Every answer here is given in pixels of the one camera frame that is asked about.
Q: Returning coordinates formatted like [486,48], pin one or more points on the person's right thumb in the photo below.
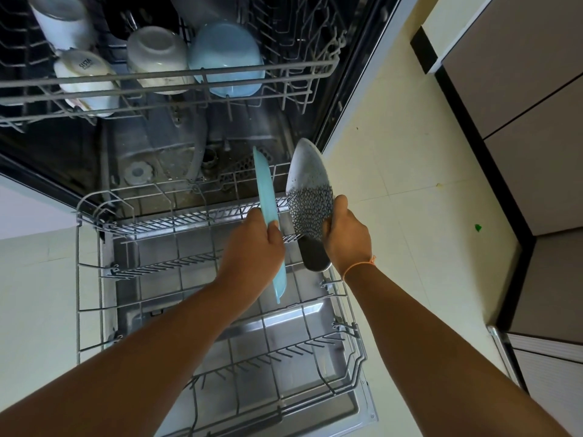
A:
[340,208]

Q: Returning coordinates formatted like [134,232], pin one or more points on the person's left thumb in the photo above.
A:
[277,236]

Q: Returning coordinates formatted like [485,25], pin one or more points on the light blue bowl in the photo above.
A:
[225,49]

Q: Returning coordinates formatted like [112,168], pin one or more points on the plain white mug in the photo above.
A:
[63,20]

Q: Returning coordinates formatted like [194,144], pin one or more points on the grey drawer unit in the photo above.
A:
[546,377]

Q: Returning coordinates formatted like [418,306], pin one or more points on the white mug with print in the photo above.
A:
[86,75]

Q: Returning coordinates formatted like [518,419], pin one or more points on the person's right forearm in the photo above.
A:
[423,354]

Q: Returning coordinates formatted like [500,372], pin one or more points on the grey black patterned plate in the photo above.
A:
[307,186]

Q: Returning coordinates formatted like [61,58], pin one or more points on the light blue plate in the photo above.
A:
[268,195]

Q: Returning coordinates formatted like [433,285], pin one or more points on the dishwasher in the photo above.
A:
[150,141]

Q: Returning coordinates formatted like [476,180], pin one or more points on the beige kitchen cabinet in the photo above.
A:
[528,86]

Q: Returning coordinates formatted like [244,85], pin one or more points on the person's left hand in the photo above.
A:
[250,254]

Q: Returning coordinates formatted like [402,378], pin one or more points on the person's right hand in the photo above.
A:
[350,243]

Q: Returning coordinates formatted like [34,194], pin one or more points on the white bowl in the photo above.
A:
[157,52]

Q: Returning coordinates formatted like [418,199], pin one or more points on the white round cap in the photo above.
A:
[137,173]

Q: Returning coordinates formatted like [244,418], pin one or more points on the person's left forearm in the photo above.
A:
[136,364]

